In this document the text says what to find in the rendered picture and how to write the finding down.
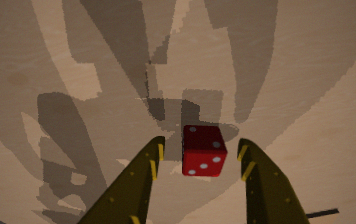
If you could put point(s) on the red die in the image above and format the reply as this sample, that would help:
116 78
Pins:
203 151

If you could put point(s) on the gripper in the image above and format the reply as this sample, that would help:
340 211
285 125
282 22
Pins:
270 197

